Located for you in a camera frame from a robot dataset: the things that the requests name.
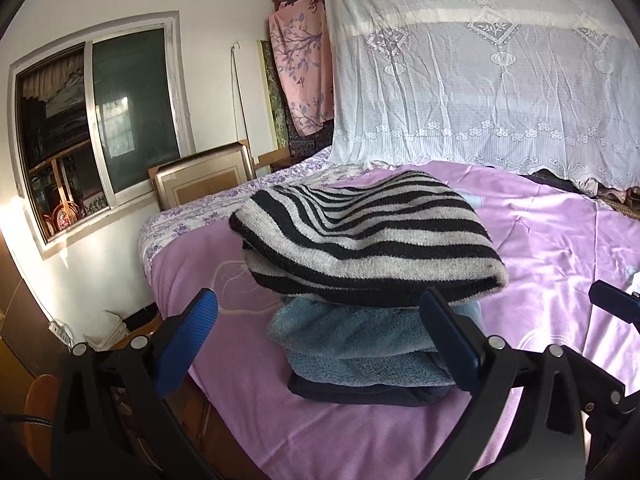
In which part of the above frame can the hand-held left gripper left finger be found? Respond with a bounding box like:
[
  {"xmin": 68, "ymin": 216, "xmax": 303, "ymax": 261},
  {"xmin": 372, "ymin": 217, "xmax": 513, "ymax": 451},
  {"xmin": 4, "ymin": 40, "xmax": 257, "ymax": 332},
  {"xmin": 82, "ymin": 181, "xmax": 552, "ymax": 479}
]
[{"xmin": 50, "ymin": 287, "xmax": 221, "ymax": 480}]

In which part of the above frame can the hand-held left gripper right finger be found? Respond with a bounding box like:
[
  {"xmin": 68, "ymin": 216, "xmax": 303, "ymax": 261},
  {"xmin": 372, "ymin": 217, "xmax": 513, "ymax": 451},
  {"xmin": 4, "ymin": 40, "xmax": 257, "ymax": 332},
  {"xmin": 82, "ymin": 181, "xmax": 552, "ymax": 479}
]
[{"xmin": 416, "ymin": 287, "xmax": 586, "ymax": 480}]

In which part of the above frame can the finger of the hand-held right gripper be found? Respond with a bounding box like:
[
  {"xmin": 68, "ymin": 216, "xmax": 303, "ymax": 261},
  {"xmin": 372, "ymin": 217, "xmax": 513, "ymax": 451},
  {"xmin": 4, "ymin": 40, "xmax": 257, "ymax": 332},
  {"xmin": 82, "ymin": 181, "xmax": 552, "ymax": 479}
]
[
  {"xmin": 589, "ymin": 281, "xmax": 640, "ymax": 333},
  {"xmin": 564, "ymin": 352, "xmax": 628, "ymax": 413}
]

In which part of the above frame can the black grey striped sweater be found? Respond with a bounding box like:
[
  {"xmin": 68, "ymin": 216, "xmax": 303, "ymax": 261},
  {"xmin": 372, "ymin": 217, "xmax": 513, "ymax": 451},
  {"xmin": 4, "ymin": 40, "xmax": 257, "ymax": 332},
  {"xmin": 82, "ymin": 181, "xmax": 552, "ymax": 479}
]
[{"xmin": 229, "ymin": 170, "xmax": 510, "ymax": 308}]

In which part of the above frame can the white plastic box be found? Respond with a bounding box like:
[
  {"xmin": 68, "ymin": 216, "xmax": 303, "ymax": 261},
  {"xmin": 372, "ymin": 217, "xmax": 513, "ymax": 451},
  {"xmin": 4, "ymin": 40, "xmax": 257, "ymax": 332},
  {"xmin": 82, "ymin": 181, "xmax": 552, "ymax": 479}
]
[{"xmin": 82, "ymin": 310, "xmax": 127, "ymax": 352}]

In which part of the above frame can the purple bed sheet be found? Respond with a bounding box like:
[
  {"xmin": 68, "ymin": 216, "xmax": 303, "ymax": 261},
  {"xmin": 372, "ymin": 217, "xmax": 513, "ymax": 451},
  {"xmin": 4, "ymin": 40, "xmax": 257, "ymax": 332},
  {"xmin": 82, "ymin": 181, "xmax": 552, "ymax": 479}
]
[{"xmin": 150, "ymin": 160, "xmax": 640, "ymax": 480}]

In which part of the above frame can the brown woven mat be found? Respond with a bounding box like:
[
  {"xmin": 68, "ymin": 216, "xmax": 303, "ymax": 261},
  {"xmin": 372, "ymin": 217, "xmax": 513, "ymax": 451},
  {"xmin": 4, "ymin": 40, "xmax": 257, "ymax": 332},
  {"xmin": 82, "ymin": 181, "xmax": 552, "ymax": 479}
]
[{"xmin": 612, "ymin": 199, "xmax": 640, "ymax": 221}]

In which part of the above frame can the light blue fleece garment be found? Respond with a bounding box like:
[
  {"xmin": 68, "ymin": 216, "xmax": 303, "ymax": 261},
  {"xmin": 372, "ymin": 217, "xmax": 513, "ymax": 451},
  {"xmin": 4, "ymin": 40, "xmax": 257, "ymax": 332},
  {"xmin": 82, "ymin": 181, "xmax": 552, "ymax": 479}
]
[{"xmin": 266, "ymin": 295, "xmax": 483, "ymax": 393}]

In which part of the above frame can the dark navy garment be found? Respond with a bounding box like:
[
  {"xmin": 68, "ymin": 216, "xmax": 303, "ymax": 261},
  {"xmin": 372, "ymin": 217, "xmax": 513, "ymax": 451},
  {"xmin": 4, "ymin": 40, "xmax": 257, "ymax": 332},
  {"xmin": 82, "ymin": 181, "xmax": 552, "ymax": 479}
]
[{"xmin": 287, "ymin": 372, "xmax": 463, "ymax": 407}]

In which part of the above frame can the white power strip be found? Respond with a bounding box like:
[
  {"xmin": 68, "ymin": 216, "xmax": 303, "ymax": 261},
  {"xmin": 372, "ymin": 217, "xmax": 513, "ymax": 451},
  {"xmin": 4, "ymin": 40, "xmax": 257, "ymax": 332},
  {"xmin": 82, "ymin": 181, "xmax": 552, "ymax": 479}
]
[{"xmin": 48, "ymin": 321, "xmax": 73, "ymax": 346}]

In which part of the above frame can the white purple floral sheet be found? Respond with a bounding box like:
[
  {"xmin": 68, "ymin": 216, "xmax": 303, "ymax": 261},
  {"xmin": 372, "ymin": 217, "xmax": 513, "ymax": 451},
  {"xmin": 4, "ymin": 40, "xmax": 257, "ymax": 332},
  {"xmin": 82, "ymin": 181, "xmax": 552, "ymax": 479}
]
[{"xmin": 137, "ymin": 147, "xmax": 373, "ymax": 273}]

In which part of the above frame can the wooden stool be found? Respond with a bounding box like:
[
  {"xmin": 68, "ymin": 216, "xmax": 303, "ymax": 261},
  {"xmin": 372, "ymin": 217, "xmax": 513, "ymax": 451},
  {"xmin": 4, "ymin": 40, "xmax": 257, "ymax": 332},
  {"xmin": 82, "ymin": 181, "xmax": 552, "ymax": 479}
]
[{"xmin": 24, "ymin": 374, "xmax": 63, "ymax": 466}]

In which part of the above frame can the dark patterned cloth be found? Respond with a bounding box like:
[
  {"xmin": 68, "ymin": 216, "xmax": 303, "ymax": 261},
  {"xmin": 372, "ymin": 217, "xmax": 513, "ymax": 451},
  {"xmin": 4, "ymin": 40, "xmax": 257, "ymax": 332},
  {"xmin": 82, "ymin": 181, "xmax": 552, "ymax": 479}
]
[{"xmin": 287, "ymin": 125, "xmax": 335, "ymax": 161}]

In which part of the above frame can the white framed window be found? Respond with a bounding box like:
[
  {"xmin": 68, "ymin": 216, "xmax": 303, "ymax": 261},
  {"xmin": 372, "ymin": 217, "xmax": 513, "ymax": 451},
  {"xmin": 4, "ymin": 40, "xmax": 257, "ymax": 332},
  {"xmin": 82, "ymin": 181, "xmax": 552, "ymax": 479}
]
[{"xmin": 7, "ymin": 10, "xmax": 196, "ymax": 261}]

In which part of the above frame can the green patterned panel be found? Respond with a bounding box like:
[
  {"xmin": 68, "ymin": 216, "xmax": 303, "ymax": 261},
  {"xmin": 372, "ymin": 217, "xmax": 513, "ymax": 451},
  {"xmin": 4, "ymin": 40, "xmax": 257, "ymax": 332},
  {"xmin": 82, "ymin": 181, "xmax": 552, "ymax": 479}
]
[{"xmin": 259, "ymin": 40, "xmax": 291, "ymax": 151}]

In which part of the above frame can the white leaning board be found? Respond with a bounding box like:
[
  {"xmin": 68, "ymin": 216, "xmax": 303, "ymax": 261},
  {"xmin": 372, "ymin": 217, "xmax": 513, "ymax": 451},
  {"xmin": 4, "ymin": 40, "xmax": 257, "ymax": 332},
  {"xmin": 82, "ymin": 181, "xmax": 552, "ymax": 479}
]
[{"xmin": 230, "ymin": 42, "xmax": 263, "ymax": 156}]

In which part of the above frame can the white lace curtain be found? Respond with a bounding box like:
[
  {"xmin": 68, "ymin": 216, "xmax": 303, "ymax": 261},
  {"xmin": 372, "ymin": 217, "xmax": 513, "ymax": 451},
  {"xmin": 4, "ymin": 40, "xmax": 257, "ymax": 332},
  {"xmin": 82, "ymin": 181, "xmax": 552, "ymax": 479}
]
[{"xmin": 322, "ymin": 0, "xmax": 640, "ymax": 193}]

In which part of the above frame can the pink floral cloth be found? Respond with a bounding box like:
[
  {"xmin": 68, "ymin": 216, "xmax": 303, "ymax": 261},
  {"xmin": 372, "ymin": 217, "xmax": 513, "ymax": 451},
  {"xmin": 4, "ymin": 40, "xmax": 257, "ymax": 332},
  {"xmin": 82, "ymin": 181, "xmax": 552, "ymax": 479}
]
[{"xmin": 267, "ymin": 0, "xmax": 336, "ymax": 136}]

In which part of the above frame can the gold picture frame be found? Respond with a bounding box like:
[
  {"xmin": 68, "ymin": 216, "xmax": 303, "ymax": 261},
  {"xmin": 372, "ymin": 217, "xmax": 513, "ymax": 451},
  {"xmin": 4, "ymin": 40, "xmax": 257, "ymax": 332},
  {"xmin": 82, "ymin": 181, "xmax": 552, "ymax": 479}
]
[{"xmin": 148, "ymin": 141, "xmax": 257, "ymax": 211}]

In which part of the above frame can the black cable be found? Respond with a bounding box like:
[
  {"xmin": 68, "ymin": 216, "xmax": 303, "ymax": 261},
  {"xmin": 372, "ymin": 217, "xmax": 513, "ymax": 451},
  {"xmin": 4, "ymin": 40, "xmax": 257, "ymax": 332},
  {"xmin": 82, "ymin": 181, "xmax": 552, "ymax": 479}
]
[{"xmin": 0, "ymin": 410, "xmax": 56, "ymax": 428}]

